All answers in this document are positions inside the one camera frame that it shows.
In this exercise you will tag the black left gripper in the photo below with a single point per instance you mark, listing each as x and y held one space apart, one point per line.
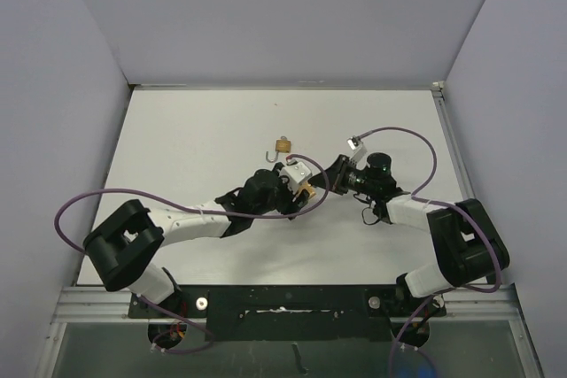
291 205

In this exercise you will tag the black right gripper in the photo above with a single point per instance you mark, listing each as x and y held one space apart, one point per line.
337 173

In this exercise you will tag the large brass padlock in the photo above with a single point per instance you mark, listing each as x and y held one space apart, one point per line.
304 194

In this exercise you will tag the small brass padlock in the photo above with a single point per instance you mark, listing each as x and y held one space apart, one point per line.
282 146

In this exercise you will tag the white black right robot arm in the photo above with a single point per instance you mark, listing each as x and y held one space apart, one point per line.
466 244

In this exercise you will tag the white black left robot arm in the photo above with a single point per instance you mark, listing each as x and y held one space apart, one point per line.
122 247

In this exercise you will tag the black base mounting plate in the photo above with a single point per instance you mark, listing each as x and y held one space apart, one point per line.
288 313

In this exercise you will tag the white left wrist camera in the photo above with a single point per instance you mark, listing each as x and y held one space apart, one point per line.
295 173

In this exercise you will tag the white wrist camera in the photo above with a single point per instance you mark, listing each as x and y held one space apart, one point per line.
358 150
295 173

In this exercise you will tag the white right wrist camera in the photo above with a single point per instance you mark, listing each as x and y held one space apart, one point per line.
358 150

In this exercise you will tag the aluminium right frame rail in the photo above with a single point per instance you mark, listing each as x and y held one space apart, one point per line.
437 90

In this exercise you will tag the aluminium frame rail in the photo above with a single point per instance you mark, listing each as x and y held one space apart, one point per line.
482 335
437 90

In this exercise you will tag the aluminium front frame rail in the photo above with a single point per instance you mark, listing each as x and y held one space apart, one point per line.
482 335

